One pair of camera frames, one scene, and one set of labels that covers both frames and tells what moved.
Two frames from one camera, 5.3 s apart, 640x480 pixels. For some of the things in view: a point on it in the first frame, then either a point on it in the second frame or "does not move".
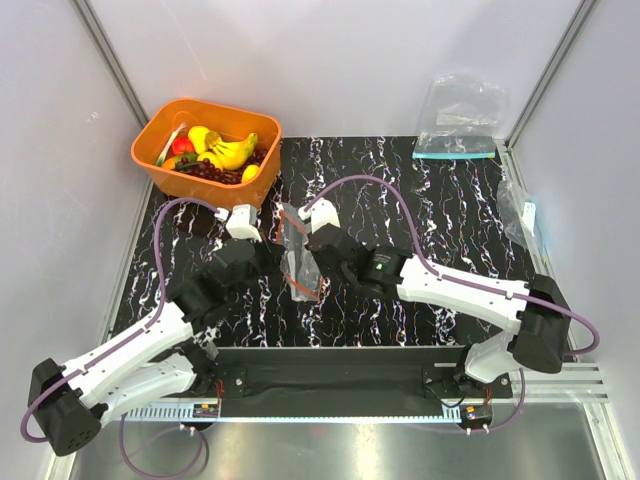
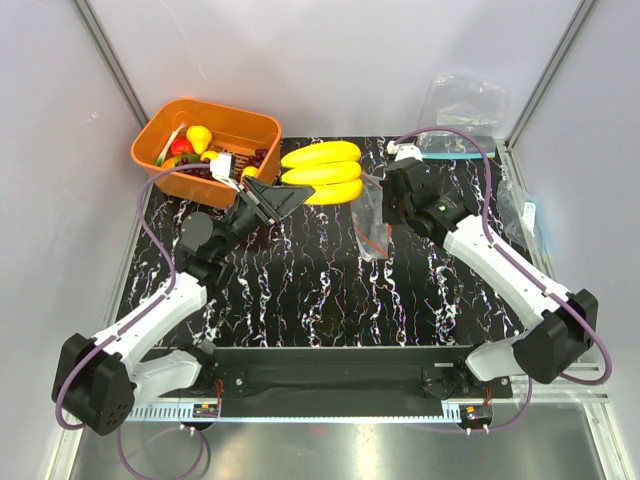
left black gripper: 272,256 → 271,203
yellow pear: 197,136 does not move
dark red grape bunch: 209,170 does not move
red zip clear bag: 303,276 → 372,232
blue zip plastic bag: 462,118 does not move
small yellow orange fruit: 250,173 does not move
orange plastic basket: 231,124 does not move
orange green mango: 170,163 does not move
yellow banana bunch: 229,155 → 333,169
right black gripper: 325,268 → 390,217
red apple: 182,145 does not move
